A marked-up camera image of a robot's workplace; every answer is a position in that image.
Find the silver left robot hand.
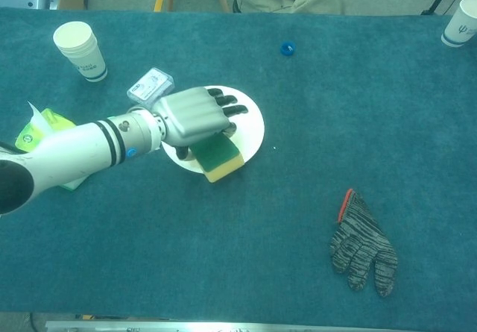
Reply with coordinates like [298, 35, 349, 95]
[151, 86, 250, 160]

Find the green yellow sponge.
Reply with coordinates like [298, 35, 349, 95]
[189, 131, 246, 184]

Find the round white plate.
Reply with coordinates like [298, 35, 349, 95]
[160, 84, 266, 173]

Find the white lidded cup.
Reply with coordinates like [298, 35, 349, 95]
[52, 21, 109, 83]

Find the teal felt table cover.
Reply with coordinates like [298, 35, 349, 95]
[0, 7, 477, 322]

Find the yellow green tissue pack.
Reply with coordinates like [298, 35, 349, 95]
[14, 101, 89, 191]

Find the grey striped knit glove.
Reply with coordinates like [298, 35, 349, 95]
[329, 188, 399, 298]

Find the single white paper cup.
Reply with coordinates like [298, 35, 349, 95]
[440, 0, 477, 48]

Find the aluminium frame rail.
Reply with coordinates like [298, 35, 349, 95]
[44, 320, 477, 332]

